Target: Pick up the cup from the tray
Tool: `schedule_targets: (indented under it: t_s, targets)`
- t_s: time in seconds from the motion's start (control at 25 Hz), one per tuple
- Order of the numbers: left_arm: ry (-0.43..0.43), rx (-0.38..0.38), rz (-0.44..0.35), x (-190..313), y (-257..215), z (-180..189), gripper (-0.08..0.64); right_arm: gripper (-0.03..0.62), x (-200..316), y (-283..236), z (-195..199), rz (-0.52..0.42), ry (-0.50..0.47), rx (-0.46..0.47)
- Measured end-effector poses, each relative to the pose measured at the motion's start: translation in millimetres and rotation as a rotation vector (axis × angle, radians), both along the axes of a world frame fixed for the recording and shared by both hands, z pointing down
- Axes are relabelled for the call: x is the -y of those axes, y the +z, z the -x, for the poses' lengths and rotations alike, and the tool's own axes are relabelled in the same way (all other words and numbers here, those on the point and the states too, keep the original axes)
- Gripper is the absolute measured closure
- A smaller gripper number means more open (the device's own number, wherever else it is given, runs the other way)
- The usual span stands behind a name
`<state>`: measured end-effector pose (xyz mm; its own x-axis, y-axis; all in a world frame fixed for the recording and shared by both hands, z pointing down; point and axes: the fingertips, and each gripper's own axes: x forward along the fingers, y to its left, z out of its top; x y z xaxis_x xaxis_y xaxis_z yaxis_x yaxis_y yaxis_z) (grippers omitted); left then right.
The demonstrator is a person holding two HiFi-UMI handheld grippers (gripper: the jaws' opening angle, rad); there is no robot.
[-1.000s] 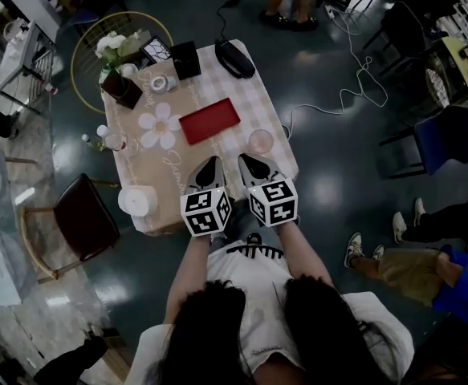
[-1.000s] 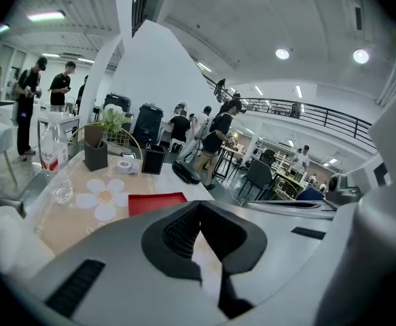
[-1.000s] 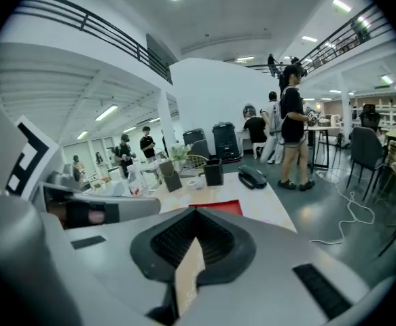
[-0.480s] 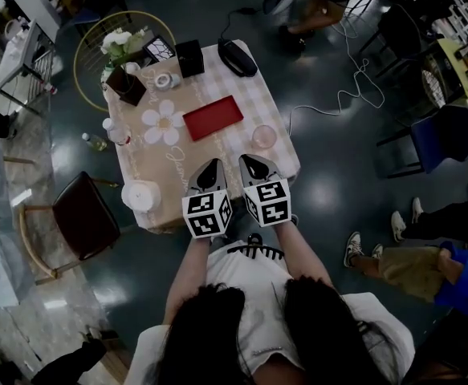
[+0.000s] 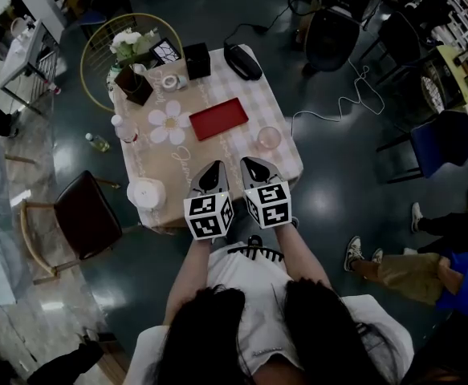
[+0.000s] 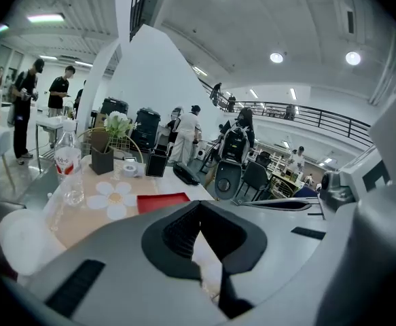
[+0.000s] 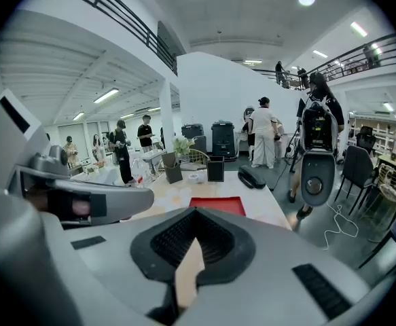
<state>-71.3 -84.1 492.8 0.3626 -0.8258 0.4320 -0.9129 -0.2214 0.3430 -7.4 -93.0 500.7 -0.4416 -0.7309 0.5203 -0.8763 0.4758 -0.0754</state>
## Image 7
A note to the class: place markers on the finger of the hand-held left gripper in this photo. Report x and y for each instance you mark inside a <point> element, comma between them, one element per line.
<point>126,199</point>

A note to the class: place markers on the red tray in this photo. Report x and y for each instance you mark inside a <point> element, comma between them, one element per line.
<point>218,204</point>

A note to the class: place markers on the black balcony railing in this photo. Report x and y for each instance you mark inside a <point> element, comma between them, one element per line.
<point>354,59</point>
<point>126,19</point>

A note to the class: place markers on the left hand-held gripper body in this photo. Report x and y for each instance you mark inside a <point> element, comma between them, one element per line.
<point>11,141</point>

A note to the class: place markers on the black office chair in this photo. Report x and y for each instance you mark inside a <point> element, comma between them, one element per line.
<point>365,139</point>

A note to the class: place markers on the small white card stand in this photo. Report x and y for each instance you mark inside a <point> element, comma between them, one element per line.
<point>201,178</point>

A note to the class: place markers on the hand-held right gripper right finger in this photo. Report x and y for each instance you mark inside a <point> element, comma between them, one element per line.
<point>269,284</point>

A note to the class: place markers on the black telephone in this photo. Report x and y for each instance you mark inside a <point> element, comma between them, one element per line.
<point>251,178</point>

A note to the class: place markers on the ceiling tube light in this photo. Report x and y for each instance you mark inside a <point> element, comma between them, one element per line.
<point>78,115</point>
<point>106,95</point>

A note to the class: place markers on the white tape roll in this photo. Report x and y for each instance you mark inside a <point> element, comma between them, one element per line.
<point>193,178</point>

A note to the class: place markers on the white flower bunch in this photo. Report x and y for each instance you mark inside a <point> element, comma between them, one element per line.
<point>183,145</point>

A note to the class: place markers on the gray device with lens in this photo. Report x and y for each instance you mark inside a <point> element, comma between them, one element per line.
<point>318,178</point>

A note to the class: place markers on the black floor copier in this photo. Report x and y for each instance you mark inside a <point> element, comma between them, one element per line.
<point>192,131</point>
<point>223,139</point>

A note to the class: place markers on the person's left hand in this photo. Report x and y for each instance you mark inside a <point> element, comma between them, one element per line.
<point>81,206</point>

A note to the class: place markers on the dark brown box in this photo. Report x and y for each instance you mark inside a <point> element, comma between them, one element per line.
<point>171,170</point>

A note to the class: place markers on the clear bottle with red label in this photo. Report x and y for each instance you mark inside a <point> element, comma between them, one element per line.
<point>140,173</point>

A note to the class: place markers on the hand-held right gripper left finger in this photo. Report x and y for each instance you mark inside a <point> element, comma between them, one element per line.
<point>116,267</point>

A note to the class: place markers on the white flower-shaped mat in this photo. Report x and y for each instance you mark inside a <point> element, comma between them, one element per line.
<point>179,197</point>

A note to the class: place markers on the black square box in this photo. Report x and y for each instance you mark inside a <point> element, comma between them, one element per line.
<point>215,170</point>

